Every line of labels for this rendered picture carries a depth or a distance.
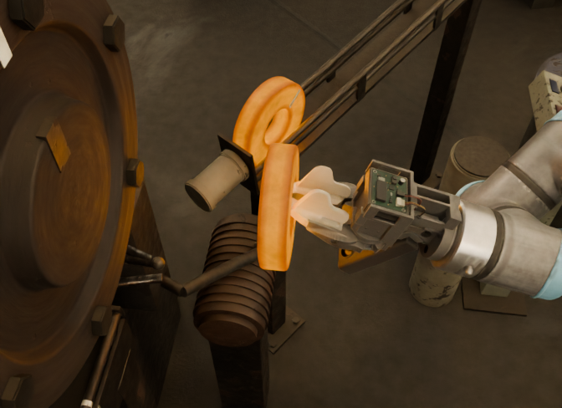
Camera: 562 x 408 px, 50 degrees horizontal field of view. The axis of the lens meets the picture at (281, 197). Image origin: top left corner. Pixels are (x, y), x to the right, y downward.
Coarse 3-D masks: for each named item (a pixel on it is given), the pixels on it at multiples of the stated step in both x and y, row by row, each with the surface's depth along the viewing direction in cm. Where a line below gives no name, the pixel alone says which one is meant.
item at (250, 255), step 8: (256, 248) 102; (240, 256) 100; (248, 256) 101; (256, 256) 101; (224, 264) 98; (232, 264) 99; (240, 264) 100; (208, 272) 96; (216, 272) 96; (224, 272) 98; (168, 280) 93; (192, 280) 94; (200, 280) 94; (208, 280) 95; (216, 280) 97; (168, 288) 92; (176, 288) 92; (184, 288) 92; (192, 288) 93; (200, 288) 94; (184, 296) 93
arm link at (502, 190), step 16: (496, 176) 84; (512, 176) 82; (464, 192) 88; (480, 192) 85; (496, 192) 83; (512, 192) 82; (528, 192) 81; (496, 208) 80; (528, 208) 82; (544, 208) 82
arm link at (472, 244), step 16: (464, 208) 71; (480, 208) 72; (464, 224) 70; (480, 224) 70; (496, 224) 71; (464, 240) 70; (480, 240) 70; (448, 256) 71; (464, 256) 70; (480, 256) 70; (448, 272) 74; (464, 272) 73
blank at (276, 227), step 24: (288, 144) 73; (264, 168) 68; (288, 168) 68; (264, 192) 67; (288, 192) 67; (264, 216) 67; (288, 216) 67; (264, 240) 68; (288, 240) 70; (264, 264) 71; (288, 264) 73
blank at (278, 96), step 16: (272, 80) 96; (288, 80) 97; (256, 96) 94; (272, 96) 93; (288, 96) 97; (304, 96) 102; (240, 112) 94; (256, 112) 93; (272, 112) 96; (288, 112) 101; (240, 128) 94; (256, 128) 94; (272, 128) 103; (288, 128) 103; (240, 144) 95; (256, 144) 96; (256, 160) 99
